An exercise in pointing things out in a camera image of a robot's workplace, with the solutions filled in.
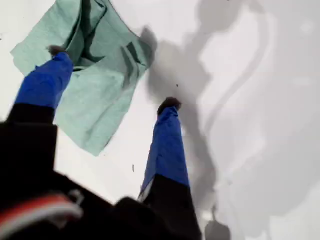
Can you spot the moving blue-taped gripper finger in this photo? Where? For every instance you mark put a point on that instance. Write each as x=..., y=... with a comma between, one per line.
x=42, y=85

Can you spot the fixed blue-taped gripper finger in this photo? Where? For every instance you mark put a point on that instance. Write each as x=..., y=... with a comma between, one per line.
x=170, y=150

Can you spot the pale green T-shirt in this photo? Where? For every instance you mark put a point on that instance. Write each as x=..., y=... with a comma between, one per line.
x=100, y=100

